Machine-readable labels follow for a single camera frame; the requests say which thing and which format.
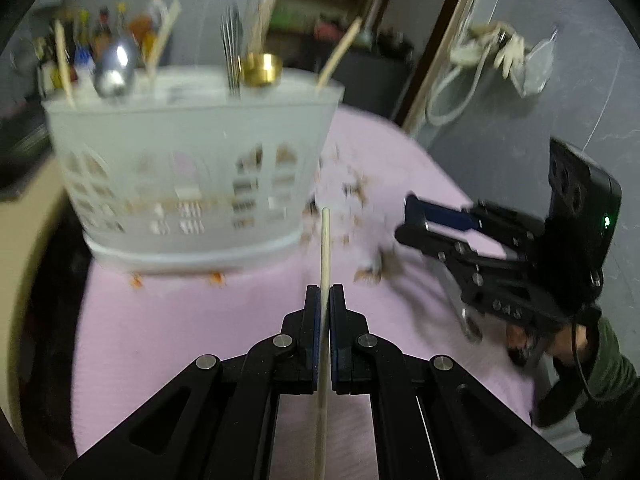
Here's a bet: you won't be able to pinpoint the wooden chopstick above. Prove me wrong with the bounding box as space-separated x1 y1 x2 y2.
314 208 331 480
53 20 75 108
316 18 362 89

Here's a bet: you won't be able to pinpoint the patterned handle silver utensil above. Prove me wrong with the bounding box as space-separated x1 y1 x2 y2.
437 263 483 344

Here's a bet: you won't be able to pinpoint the white plastic utensil holder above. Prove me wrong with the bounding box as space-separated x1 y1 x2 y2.
44 66 344 274

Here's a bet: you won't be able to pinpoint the gold spoon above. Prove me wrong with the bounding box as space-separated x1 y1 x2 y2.
240 53 283 88

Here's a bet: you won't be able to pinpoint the large silver spoon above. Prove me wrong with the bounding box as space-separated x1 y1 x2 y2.
93 36 139 99

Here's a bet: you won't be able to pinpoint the green sleeved right forearm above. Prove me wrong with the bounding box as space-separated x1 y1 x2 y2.
531 316 640 480

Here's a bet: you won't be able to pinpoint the person's right hand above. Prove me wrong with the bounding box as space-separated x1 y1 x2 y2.
506 324 588 366

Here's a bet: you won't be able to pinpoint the grey cabinet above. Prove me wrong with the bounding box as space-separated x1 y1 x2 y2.
331 49 411 119

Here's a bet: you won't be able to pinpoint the pink floral tablecloth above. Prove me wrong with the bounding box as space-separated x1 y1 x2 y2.
72 107 534 452

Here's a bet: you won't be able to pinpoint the clear plastic bag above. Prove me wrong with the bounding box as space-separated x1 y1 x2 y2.
511 30 558 98

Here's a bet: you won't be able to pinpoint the cream rubber gloves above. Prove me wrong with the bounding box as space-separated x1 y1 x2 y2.
449 21 526 79

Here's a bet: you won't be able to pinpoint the black wok with lid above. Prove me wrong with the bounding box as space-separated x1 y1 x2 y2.
1 102 51 202

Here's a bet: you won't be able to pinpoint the orange spice bag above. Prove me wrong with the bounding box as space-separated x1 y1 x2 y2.
128 14 156 58

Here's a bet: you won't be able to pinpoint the dark soy sauce bottle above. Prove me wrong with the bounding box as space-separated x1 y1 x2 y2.
92 6 113 56

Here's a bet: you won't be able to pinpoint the wooden chopstick in holder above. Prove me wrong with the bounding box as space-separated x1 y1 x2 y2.
53 20 75 108

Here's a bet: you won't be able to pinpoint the white hose on wall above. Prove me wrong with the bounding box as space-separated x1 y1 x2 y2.
424 39 497 129

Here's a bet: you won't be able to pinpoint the wooden door frame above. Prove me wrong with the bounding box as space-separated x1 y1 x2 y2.
395 0 475 136

